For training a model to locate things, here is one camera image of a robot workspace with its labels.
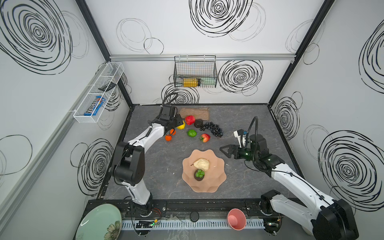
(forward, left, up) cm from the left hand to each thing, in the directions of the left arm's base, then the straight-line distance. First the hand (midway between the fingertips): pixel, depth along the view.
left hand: (181, 119), depth 92 cm
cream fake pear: (-25, -13, -8) cm, 29 cm away
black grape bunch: (+2, -22, -12) cm, 25 cm away
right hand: (-20, -24, +1) cm, 32 cm away
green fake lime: (-3, -7, -11) cm, 13 cm away
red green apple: (-7, -15, -11) cm, 20 cm away
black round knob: (-50, -10, -4) cm, 52 cm away
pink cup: (-50, -30, -13) cm, 60 cm away
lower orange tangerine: (-6, +9, -13) cm, 17 cm away
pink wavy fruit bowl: (-30, -21, -13) cm, 39 cm away
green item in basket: (+14, -15, +18) cm, 28 cm away
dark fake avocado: (+6, -10, -12) cm, 17 cm away
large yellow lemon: (-6, -1, 0) cm, 6 cm away
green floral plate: (-53, +33, -12) cm, 64 cm away
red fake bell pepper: (+6, -5, -9) cm, 12 cm away
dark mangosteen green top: (-31, -12, -8) cm, 34 cm away
